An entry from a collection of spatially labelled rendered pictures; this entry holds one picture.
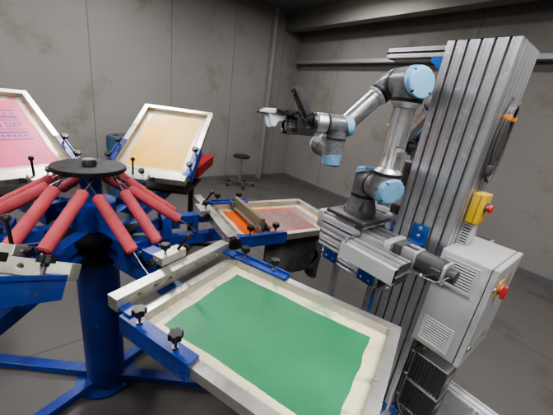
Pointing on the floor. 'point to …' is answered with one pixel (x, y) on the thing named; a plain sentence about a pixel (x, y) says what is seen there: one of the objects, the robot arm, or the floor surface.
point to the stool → (239, 170)
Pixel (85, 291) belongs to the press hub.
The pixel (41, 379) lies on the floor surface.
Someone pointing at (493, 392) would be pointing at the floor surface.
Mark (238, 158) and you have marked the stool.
